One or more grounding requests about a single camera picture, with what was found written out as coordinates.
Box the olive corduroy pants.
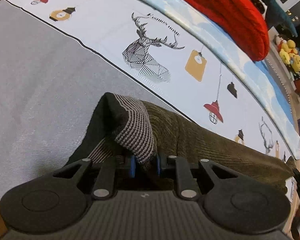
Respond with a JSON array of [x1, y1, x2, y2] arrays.
[[67, 93, 295, 193]]

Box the red folded blanket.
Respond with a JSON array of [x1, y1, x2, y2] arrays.
[[184, 0, 269, 61]]

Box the blue cloud pattern quilt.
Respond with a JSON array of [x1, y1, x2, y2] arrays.
[[102, 0, 300, 160]]

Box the teal shark plush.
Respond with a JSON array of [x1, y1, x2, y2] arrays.
[[261, 0, 298, 37]]

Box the patterned deer bed sheet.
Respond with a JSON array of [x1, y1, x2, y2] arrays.
[[0, 0, 294, 197]]

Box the yellow plush toy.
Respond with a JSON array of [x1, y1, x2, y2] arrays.
[[275, 36, 300, 76]]

